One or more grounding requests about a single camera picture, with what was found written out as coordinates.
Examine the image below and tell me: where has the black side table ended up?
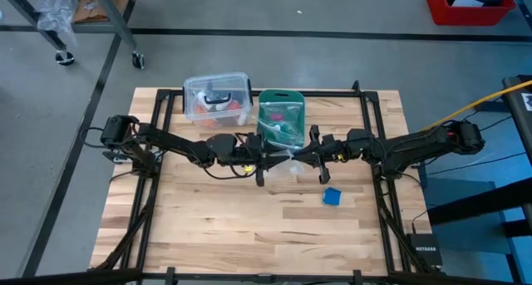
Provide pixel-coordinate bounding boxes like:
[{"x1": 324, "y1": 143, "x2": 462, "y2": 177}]
[{"x1": 501, "y1": 74, "x2": 532, "y2": 219}]

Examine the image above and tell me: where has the clear plastic storage box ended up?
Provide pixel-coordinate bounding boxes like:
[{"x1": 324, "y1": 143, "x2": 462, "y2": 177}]
[{"x1": 182, "y1": 71, "x2": 254, "y2": 130}]

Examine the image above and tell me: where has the brown cardboard box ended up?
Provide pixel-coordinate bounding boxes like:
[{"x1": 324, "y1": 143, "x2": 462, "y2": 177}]
[{"x1": 72, "y1": 0, "x2": 135, "y2": 24}]

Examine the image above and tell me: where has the thick yellow cable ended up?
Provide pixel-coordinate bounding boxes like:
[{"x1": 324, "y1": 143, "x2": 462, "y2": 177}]
[{"x1": 421, "y1": 79, "x2": 532, "y2": 132}]

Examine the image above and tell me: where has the black left arm base cable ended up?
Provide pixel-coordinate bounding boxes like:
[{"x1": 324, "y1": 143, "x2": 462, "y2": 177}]
[{"x1": 78, "y1": 126, "x2": 110, "y2": 150}]

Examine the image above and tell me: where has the metal leg workbench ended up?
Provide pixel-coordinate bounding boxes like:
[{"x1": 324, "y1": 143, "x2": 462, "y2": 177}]
[{"x1": 0, "y1": 0, "x2": 145, "y2": 70}]

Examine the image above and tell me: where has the black aluminium table frame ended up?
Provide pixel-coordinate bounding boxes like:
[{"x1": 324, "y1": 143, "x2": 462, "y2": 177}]
[{"x1": 0, "y1": 80, "x2": 532, "y2": 285}]

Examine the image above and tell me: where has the clear plastic zip bag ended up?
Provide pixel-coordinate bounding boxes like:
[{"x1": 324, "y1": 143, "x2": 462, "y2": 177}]
[{"x1": 269, "y1": 148, "x2": 312, "y2": 177}]

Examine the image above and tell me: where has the black metal beam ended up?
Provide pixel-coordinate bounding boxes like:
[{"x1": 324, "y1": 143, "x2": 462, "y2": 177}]
[{"x1": 426, "y1": 177, "x2": 532, "y2": 227}]

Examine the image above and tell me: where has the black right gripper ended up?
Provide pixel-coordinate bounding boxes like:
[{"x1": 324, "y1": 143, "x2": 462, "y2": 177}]
[{"x1": 293, "y1": 125, "x2": 349, "y2": 185}]

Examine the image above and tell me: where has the orange item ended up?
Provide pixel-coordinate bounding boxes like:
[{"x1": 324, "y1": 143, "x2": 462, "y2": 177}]
[{"x1": 194, "y1": 104, "x2": 219, "y2": 128}]

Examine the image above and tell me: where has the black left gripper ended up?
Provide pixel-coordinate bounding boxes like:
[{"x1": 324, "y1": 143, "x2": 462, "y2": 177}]
[{"x1": 243, "y1": 131, "x2": 294, "y2": 188}]

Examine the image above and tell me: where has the teal plastic bin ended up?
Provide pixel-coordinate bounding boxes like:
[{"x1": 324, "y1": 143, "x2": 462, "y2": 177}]
[{"x1": 254, "y1": 88, "x2": 308, "y2": 152}]

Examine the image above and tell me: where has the clear bag with items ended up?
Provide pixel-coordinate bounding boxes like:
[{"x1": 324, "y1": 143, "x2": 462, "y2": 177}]
[{"x1": 256, "y1": 101, "x2": 306, "y2": 151}]

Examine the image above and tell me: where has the red plastic crate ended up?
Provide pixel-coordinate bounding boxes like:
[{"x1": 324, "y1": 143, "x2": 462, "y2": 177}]
[{"x1": 426, "y1": 0, "x2": 518, "y2": 27}]

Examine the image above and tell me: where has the black Netgear network switch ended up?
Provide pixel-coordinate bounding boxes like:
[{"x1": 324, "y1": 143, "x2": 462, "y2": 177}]
[{"x1": 406, "y1": 233, "x2": 444, "y2": 268}]

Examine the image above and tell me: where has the blue bandage roll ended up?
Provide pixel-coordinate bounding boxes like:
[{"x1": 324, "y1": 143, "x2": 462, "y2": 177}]
[{"x1": 323, "y1": 187, "x2": 342, "y2": 206}]

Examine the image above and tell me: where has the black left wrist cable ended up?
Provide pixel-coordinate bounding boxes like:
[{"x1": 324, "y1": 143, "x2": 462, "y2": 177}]
[{"x1": 193, "y1": 150, "x2": 255, "y2": 181}]

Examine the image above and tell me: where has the clear plastic wrap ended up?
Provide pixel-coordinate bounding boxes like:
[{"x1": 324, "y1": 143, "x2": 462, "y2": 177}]
[{"x1": 35, "y1": 0, "x2": 80, "y2": 45}]

